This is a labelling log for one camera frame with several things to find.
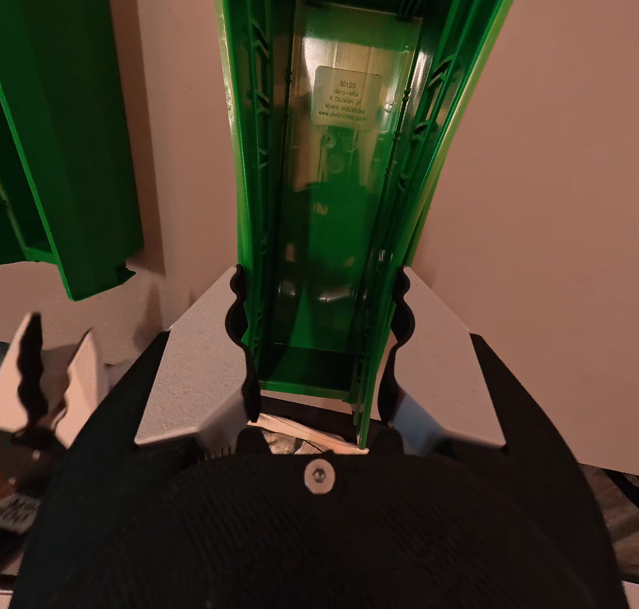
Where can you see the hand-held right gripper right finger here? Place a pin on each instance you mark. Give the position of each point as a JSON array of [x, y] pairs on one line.
[[444, 384]]

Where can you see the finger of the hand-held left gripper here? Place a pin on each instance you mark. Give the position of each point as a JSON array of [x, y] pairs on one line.
[[82, 384], [10, 379]]

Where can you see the green plastic bin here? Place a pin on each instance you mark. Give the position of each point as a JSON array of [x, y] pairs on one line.
[[75, 145], [339, 220]]

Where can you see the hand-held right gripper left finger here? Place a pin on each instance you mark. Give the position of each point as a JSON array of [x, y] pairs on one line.
[[189, 384]]

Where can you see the grey desk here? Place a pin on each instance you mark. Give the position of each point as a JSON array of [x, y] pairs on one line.
[[549, 220]]

